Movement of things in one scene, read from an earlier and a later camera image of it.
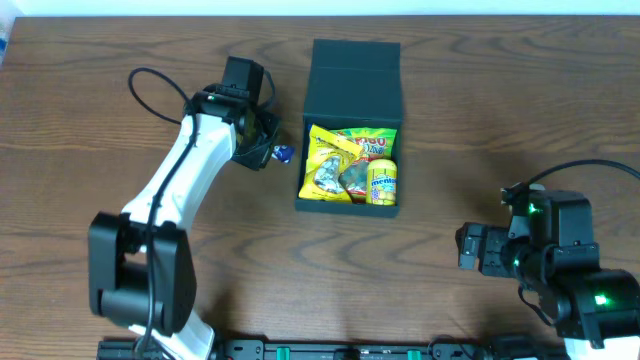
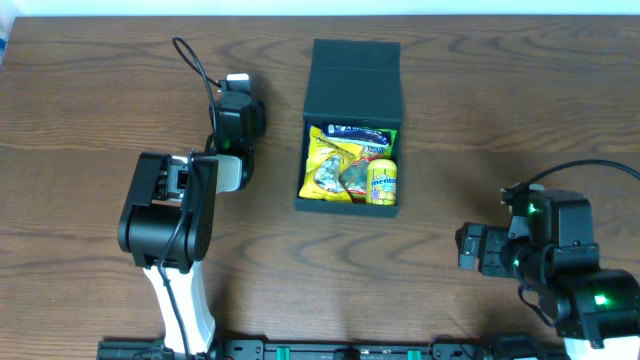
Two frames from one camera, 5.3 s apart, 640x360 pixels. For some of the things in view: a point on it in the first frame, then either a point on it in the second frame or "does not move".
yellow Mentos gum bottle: (382, 182) does not move
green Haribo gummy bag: (376, 143) does not move
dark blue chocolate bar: (283, 153) -> (356, 134)
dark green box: (352, 84) does not move
